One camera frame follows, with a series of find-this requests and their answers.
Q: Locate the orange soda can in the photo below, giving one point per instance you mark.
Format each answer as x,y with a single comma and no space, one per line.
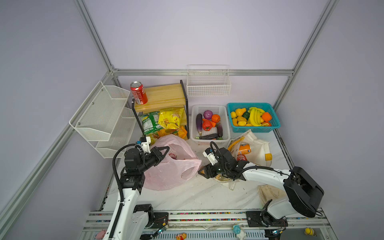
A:
244,149

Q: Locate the yellow pear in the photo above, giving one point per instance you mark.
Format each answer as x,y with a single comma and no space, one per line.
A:
240,112

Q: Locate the white wire wall basket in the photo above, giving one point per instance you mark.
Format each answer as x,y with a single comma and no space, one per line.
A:
208,80

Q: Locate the teal plastic fruit basket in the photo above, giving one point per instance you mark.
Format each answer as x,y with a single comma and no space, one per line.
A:
275,123

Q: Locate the pink plastic grocery bag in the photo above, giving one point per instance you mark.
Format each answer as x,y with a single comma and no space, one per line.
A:
170,173

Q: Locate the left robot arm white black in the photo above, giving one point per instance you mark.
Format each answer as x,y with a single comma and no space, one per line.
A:
130,219

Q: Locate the white plastic vegetable basket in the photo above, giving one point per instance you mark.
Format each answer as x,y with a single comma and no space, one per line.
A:
224,122

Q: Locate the dark eggplant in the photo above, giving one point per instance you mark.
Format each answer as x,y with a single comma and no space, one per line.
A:
199,123

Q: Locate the beige folded cloth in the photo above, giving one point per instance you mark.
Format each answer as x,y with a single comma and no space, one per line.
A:
267,192

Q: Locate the purple onion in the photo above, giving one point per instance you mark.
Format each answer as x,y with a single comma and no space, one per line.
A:
208,114
173,156

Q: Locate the white canvas tote bag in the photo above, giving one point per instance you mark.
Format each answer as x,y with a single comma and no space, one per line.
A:
260,155

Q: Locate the orange fruit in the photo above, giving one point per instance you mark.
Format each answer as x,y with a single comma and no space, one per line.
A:
266,117

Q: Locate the orange snack bag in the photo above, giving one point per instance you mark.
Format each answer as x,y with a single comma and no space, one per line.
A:
182,133

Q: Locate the small orange vegetable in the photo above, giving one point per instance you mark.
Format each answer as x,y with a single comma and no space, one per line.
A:
215,118

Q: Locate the white mesh wall rack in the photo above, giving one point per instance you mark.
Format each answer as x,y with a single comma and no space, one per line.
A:
104,119

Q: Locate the yellow chips bag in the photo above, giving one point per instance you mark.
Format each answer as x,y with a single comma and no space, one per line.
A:
171,118

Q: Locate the purple onion bottom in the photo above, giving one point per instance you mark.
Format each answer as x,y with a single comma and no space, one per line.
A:
173,156

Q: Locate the pink pig toy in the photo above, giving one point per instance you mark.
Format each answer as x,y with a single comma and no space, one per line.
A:
100,235

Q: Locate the banana bunch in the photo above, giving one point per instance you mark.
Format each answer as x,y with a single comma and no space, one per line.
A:
255,118

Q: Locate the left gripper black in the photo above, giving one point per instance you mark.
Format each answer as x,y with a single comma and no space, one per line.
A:
157,155

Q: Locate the wooden two-tier shelf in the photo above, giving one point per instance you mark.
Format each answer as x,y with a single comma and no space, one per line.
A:
161,97

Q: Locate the blue white toy figure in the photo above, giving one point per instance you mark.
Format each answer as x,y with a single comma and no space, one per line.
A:
239,232

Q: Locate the red tomato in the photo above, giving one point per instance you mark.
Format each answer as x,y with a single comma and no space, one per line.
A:
207,125

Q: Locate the orange bear toy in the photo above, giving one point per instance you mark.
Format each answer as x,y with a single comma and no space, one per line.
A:
182,236

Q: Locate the yellow minion toy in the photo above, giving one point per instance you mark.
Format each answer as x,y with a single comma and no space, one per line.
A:
310,232

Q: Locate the green snack bag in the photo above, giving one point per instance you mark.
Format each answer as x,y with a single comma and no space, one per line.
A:
150,123

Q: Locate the red cola can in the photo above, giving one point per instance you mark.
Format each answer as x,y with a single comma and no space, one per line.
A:
241,157
139,93

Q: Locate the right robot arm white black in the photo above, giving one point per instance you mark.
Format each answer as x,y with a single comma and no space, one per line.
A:
303,194

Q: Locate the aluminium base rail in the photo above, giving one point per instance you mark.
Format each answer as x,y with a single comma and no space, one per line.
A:
218,225

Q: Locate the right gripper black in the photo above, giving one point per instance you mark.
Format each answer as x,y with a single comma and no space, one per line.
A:
205,168

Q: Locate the purple onion top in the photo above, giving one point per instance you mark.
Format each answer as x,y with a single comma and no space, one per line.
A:
208,114

